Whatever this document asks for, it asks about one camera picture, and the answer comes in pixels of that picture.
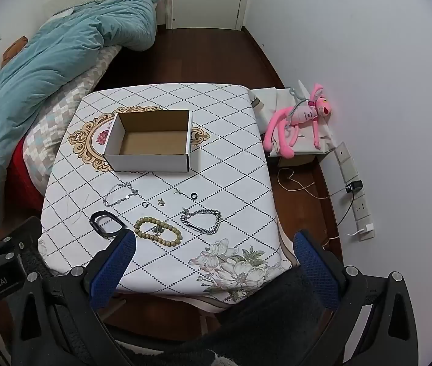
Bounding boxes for person's dark fleece pants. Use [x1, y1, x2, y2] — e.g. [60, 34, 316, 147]
[102, 263, 338, 366]

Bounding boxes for black cable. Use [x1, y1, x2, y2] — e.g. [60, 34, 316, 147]
[332, 188, 356, 233]

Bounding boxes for thick silver chain bracelet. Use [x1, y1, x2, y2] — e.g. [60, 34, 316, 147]
[180, 207, 222, 235]

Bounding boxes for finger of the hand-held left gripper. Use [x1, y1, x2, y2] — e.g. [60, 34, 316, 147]
[0, 216, 42, 263]

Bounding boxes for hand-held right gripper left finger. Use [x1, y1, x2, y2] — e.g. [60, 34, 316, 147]
[10, 230, 152, 366]

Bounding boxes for white cardboard box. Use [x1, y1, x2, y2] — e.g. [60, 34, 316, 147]
[104, 109, 194, 173]

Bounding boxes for pink plush toy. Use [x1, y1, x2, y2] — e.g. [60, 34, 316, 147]
[262, 82, 332, 160]

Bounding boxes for light blue quilt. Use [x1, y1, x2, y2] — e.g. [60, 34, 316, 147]
[0, 0, 163, 203]

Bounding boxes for grey clothes hanger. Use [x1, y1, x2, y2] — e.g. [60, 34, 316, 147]
[287, 85, 317, 120]

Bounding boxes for white folded cloth bag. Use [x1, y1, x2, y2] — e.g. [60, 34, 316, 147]
[250, 87, 291, 123]

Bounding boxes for black band bracelet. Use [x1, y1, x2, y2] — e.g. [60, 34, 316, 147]
[90, 210, 125, 240]

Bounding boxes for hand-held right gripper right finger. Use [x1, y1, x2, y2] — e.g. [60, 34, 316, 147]
[293, 230, 419, 366]

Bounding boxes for tan beaded bracelet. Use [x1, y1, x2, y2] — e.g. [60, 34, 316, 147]
[134, 217, 183, 247]

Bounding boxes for red bed skirt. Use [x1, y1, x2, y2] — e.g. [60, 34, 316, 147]
[6, 137, 45, 214]

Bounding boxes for thin silver disc bracelet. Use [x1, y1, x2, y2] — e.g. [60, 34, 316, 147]
[103, 184, 139, 206]

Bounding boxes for diamond pattern floral tablecloth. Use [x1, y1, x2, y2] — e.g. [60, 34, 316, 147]
[38, 83, 293, 306]

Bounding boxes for beige cable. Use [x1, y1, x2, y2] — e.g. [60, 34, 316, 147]
[277, 168, 333, 201]

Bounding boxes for checkered bed sheet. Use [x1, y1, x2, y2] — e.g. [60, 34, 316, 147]
[22, 44, 123, 199]

